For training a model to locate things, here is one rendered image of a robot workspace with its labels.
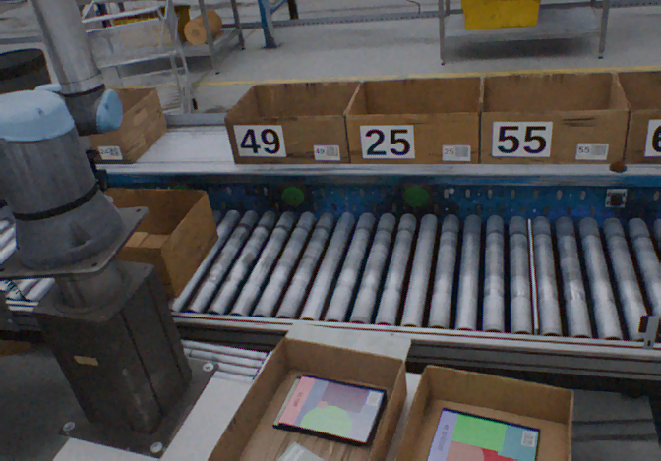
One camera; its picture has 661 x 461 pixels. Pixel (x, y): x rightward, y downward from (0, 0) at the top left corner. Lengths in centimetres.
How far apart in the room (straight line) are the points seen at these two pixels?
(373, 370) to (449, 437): 21
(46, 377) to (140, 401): 158
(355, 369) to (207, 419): 33
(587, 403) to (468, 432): 115
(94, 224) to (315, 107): 121
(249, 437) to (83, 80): 81
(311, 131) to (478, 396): 97
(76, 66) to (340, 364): 83
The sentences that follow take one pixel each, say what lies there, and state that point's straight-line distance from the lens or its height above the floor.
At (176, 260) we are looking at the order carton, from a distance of 171.
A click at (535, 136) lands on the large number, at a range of 183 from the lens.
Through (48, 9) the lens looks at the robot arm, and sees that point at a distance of 138.
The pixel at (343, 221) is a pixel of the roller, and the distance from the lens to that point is 189.
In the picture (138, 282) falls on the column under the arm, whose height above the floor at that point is 108.
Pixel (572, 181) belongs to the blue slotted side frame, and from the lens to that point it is 184.
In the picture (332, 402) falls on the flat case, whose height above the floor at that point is 78.
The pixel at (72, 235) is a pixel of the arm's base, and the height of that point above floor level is 124.
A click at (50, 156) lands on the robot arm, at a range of 110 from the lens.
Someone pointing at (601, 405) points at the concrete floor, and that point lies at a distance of 238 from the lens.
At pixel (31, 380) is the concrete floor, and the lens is 292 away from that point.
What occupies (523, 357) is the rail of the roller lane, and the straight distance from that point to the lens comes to 150.
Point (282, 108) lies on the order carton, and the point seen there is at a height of 96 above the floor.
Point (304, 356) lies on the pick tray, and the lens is 139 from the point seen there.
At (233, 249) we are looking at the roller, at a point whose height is 74.
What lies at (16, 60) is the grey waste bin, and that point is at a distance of 550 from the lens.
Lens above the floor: 178
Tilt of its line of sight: 32 degrees down
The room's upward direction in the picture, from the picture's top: 8 degrees counter-clockwise
